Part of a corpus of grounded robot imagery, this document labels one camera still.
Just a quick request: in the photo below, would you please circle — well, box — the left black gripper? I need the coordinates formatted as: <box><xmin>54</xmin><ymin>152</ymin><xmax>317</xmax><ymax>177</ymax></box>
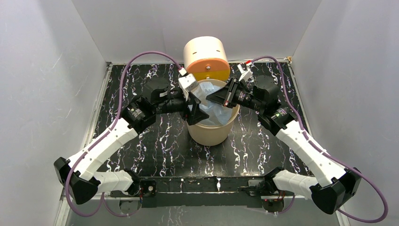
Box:
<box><xmin>155</xmin><ymin>90</ymin><xmax>209</xmax><ymax>124</ymax></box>

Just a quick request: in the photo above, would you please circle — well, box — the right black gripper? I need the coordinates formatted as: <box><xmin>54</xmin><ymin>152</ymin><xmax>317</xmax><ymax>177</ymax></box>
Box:
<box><xmin>206</xmin><ymin>77</ymin><xmax>264</xmax><ymax>113</ymax></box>

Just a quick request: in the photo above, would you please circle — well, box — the light blue plastic bag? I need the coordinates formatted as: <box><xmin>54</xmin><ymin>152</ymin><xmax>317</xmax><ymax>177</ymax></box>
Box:
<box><xmin>193</xmin><ymin>81</ymin><xmax>232</xmax><ymax>126</ymax></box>

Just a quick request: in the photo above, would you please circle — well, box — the beige round trash bin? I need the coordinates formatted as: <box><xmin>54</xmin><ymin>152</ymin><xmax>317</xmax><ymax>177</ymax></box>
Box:
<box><xmin>188</xmin><ymin>79</ymin><xmax>240</xmax><ymax>146</ymax></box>

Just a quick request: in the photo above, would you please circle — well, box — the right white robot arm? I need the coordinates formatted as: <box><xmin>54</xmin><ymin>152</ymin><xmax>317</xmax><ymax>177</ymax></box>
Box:
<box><xmin>206</xmin><ymin>76</ymin><xmax>361</xmax><ymax>214</ymax></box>

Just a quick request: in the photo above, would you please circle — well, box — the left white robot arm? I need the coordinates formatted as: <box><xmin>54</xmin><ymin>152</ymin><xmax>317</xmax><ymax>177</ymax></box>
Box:
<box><xmin>54</xmin><ymin>74</ymin><xmax>209</xmax><ymax>204</ymax></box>

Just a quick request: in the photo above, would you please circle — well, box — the round cream drawer cabinet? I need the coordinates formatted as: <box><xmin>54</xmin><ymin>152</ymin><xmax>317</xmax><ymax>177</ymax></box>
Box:
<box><xmin>183</xmin><ymin>36</ymin><xmax>230</xmax><ymax>81</ymax></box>

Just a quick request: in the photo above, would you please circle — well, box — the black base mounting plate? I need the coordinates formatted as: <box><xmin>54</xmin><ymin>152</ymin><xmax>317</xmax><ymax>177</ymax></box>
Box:
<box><xmin>111</xmin><ymin>176</ymin><xmax>293</xmax><ymax>210</ymax></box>

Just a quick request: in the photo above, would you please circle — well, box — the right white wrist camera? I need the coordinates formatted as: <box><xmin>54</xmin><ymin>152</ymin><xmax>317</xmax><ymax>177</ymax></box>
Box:
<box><xmin>237</xmin><ymin>60</ymin><xmax>253</xmax><ymax>83</ymax></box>

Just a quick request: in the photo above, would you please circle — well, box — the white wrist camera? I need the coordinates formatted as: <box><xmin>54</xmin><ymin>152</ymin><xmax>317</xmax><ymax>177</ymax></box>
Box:
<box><xmin>178</xmin><ymin>68</ymin><xmax>198</xmax><ymax>101</ymax></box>
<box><xmin>237</xmin><ymin>60</ymin><xmax>253</xmax><ymax>83</ymax></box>

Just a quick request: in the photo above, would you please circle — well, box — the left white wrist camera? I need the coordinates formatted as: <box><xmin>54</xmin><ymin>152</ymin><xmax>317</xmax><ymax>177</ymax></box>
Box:
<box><xmin>178</xmin><ymin>68</ymin><xmax>198</xmax><ymax>101</ymax></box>

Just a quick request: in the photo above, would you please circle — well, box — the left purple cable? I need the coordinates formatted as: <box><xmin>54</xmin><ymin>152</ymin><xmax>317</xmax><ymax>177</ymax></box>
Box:
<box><xmin>64</xmin><ymin>51</ymin><xmax>188</xmax><ymax>218</ymax></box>

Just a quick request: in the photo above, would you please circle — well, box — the purple cable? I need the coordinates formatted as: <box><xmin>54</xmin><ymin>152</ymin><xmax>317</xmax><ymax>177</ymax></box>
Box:
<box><xmin>244</xmin><ymin>56</ymin><xmax>389</xmax><ymax>224</ymax></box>
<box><xmin>64</xmin><ymin>51</ymin><xmax>188</xmax><ymax>218</ymax></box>

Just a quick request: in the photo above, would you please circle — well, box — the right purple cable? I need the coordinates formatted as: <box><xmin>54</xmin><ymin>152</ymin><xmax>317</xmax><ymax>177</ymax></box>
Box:
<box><xmin>244</xmin><ymin>56</ymin><xmax>389</xmax><ymax>224</ymax></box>

